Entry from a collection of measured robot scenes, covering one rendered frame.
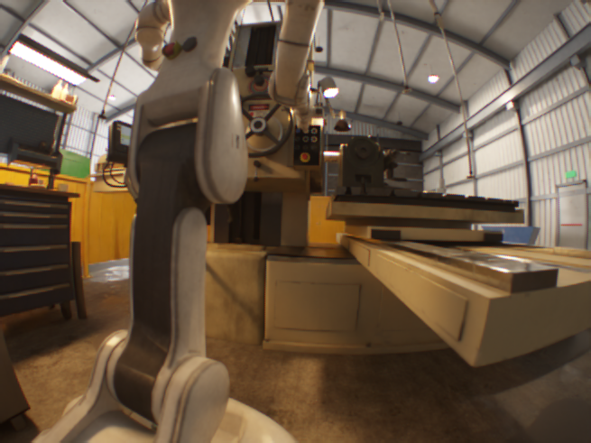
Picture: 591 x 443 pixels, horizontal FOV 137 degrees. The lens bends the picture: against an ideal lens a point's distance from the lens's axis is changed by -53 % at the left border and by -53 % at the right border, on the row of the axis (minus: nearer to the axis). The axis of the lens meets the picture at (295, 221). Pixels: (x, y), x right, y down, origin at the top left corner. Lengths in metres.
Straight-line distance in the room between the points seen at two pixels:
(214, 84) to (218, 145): 0.10
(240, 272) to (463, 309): 1.33
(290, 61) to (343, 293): 1.25
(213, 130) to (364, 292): 1.31
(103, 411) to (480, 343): 0.61
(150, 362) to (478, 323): 0.49
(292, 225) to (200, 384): 1.79
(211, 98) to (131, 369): 0.45
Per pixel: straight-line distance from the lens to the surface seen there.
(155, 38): 0.80
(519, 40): 10.28
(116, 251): 3.99
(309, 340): 1.61
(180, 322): 0.41
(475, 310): 0.39
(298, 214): 2.06
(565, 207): 8.34
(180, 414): 0.39
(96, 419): 0.53
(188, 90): 0.44
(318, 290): 1.48
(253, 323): 1.61
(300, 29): 0.60
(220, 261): 1.58
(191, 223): 0.40
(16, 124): 2.45
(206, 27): 0.53
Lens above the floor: 0.79
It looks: 1 degrees up
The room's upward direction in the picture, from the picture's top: 2 degrees clockwise
